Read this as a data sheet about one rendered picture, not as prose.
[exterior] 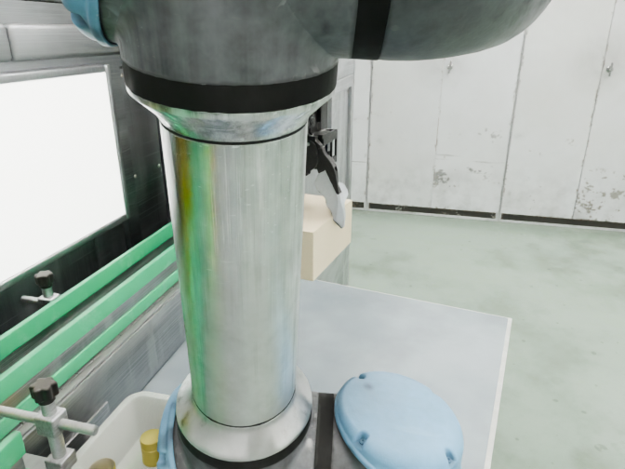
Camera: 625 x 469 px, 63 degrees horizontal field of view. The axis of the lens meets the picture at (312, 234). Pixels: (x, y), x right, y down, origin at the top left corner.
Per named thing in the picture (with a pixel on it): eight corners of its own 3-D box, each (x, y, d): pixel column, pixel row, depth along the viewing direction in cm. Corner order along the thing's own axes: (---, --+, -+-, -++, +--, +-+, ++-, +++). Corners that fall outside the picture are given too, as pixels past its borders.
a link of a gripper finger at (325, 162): (350, 187, 76) (320, 135, 75) (346, 190, 74) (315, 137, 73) (325, 201, 78) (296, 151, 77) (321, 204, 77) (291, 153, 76)
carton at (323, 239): (351, 242, 87) (352, 199, 84) (312, 281, 73) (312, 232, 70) (287, 231, 91) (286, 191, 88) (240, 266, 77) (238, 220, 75)
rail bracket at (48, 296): (40, 331, 92) (24, 264, 88) (73, 337, 91) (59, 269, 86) (23, 343, 89) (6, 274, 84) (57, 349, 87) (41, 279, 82)
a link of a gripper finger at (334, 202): (367, 210, 81) (338, 159, 80) (354, 222, 75) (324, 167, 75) (352, 219, 82) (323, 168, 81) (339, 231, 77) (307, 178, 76)
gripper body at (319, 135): (339, 166, 82) (340, 87, 78) (317, 179, 75) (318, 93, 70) (295, 161, 85) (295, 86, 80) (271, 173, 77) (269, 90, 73)
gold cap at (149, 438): (170, 452, 80) (167, 430, 78) (158, 469, 77) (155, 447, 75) (150, 448, 81) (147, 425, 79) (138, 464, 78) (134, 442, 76)
